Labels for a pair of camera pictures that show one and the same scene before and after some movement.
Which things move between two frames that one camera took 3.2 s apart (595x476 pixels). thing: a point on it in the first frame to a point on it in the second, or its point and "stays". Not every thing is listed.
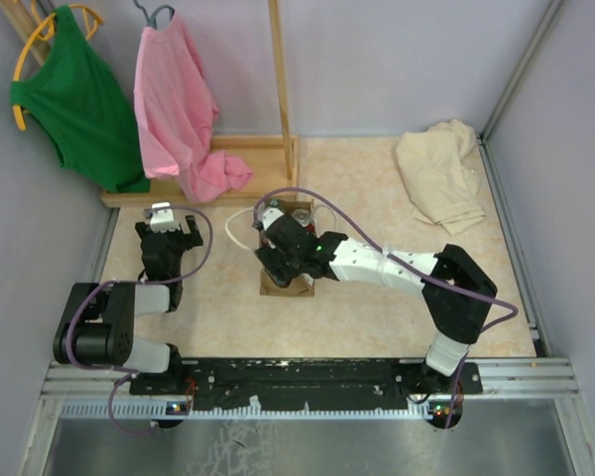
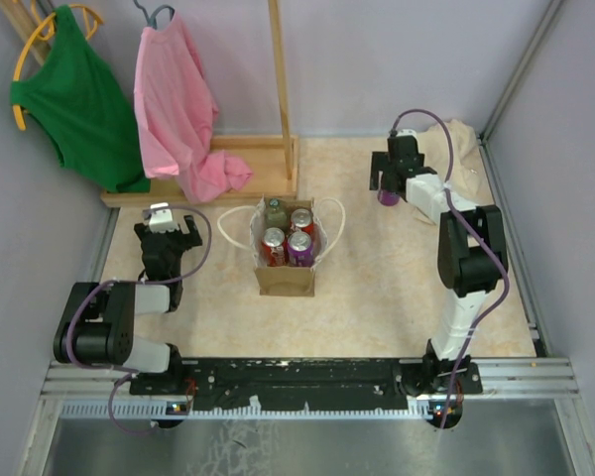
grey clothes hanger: [152, 19] stays
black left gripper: [194, 239] stays
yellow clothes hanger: [39, 32] stays
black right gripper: [270, 257] to [379, 163]
